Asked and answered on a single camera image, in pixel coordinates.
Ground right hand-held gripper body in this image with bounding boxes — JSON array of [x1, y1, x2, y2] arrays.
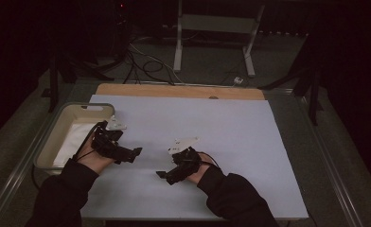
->
[[167, 136, 204, 182]]

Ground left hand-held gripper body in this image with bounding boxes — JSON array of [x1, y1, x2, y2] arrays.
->
[[90, 114, 134, 165]]

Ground white cloth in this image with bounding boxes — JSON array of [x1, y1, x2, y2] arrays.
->
[[52, 122, 98, 168]]

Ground beige plastic basket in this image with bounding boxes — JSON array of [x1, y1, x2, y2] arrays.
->
[[33, 102, 116, 176]]

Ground person's left hand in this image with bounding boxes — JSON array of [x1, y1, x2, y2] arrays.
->
[[75, 131, 115, 175]]

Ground person's right hand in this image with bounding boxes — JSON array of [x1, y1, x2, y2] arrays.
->
[[186, 152, 216, 185]]

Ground pale blue table mat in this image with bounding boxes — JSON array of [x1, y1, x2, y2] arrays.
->
[[79, 94, 310, 220]]

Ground wooden table board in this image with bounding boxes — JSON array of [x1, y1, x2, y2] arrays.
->
[[95, 82, 266, 101]]

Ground black stand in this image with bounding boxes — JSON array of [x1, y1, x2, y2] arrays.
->
[[256, 29, 326, 127], [41, 51, 115, 114]]

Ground dark equipment with red light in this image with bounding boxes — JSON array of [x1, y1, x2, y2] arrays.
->
[[110, 0, 134, 62]]

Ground grey metal stand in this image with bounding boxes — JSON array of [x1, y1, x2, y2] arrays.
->
[[172, 0, 266, 79]]

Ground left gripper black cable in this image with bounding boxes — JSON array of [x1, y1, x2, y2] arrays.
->
[[71, 122, 102, 163]]

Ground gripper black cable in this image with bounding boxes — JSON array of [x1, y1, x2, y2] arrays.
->
[[71, 122, 102, 163], [196, 151, 222, 170]]

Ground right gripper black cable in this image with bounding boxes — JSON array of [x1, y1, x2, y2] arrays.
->
[[196, 151, 222, 170]]

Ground black and white floor cables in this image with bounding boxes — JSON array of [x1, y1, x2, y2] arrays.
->
[[121, 41, 184, 86]]

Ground grey metal table frame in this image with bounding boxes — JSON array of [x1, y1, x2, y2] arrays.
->
[[0, 79, 365, 227]]

